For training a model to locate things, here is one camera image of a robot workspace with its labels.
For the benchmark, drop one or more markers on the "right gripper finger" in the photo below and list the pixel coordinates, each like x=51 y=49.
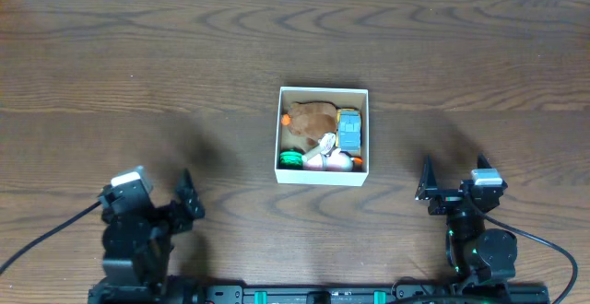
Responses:
x=427 y=186
x=483 y=162

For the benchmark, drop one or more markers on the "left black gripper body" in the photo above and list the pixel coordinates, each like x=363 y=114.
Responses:
x=154 y=209

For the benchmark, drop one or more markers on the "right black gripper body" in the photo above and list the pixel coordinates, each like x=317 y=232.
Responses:
x=446 y=203

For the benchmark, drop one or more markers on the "pink duck toy with hat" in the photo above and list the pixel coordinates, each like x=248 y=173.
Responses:
x=337 y=161

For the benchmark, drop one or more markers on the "yellow grey toy truck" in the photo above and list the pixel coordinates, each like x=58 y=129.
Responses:
x=348 y=133

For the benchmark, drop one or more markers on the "green round spinner toy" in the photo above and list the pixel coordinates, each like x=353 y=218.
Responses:
x=290 y=160

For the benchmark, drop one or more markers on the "brown plush with orange top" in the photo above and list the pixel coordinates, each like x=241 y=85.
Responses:
x=311 y=120

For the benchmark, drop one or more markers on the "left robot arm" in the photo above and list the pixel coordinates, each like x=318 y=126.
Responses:
x=137 y=242

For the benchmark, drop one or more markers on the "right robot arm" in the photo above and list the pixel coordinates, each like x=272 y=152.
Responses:
x=479 y=255

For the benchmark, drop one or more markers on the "white cardboard box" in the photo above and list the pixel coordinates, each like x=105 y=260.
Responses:
x=342 y=97

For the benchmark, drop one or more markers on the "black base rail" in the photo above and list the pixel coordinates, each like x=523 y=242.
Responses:
x=318 y=295

